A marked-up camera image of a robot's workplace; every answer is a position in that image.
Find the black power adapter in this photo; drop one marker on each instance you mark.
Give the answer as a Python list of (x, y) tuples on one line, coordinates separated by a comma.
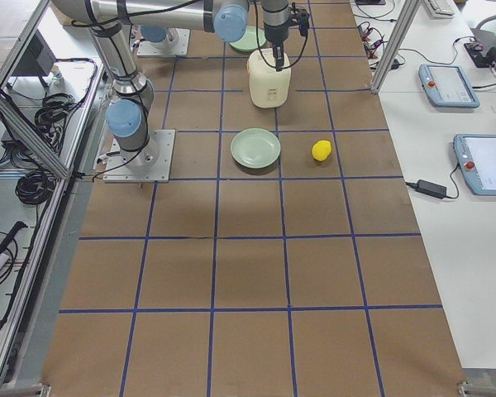
[(430, 189)]

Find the white rice cooker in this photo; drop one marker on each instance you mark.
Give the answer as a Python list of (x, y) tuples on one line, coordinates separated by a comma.
[(268, 88)]

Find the teach pendant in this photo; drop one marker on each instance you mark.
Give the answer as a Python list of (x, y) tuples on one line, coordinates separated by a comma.
[(447, 86), (476, 155)]

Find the aluminium frame rail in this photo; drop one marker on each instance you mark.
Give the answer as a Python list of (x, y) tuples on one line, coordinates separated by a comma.
[(30, 296)]

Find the green plate on left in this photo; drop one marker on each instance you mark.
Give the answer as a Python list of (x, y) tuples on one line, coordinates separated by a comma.
[(252, 39)]

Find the teach pendant near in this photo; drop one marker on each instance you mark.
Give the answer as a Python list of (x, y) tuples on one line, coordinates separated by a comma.
[(476, 155)]

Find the green plate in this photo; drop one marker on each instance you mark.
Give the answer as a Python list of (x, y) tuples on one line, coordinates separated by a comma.
[(255, 148), (252, 39)]

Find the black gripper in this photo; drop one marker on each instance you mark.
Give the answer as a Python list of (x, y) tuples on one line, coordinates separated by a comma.
[(275, 34)]

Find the aluminium frame post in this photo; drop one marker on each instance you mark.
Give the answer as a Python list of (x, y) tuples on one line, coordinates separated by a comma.
[(404, 21)]

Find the yellow lemon toy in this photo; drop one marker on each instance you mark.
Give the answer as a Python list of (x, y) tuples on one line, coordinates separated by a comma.
[(321, 150)]

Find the teach pendant far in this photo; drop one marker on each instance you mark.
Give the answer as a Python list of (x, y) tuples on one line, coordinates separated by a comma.
[(447, 86)]

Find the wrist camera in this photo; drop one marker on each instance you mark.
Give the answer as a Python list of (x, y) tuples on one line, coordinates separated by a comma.
[(300, 18)]

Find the green plate on right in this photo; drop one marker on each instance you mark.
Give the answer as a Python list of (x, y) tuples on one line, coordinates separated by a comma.
[(255, 148)]

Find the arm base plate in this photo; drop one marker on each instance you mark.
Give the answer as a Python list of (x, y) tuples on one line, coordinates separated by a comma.
[(165, 43), (151, 165)]

